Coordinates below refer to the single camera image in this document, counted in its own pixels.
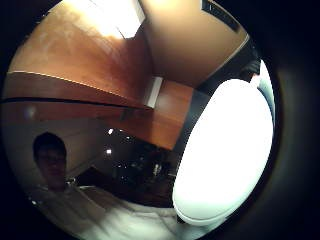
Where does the bright ceiling light panel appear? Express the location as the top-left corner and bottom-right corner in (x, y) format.
(87, 0), (146, 40)

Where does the the person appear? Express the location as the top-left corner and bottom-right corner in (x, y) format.
(28, 131), (214, 240)

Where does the white wall panel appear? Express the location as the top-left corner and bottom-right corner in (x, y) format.
(146, 76), (164, 109)

